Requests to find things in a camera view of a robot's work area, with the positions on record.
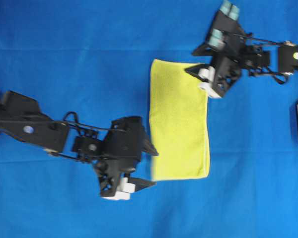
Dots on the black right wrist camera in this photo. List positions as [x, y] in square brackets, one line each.
[225, 33]

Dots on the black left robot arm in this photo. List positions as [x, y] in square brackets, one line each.
[22, 119]

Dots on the blue table cloth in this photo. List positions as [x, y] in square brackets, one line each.
[93, 57]

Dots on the yellow-green microfibre towel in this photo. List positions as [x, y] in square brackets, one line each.
[178, 123]

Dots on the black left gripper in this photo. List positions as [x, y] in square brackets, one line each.
[111, 167]

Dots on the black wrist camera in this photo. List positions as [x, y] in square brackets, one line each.
[225, 33]
[125, 140]

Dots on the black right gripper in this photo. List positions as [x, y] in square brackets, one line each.
[225, 70]

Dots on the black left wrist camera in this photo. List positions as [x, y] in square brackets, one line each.
[125, 140]

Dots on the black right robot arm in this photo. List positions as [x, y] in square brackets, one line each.
[287, 59]

